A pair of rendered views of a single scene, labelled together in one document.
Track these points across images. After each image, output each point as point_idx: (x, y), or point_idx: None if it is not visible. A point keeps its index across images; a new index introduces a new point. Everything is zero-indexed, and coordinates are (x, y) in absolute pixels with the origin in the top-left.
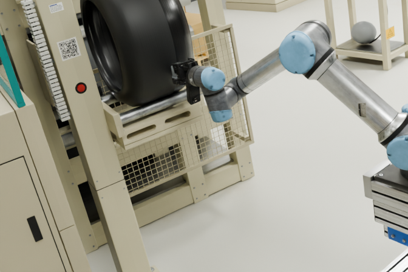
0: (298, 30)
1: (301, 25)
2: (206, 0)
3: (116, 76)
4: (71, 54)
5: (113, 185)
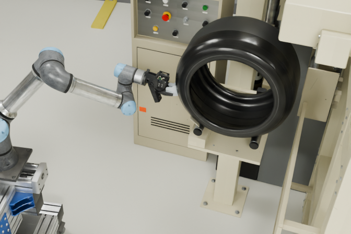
0: (50, 50)
1: (54, 58)
2: (328, 206)
3: (271, 109)
4: None
5: None
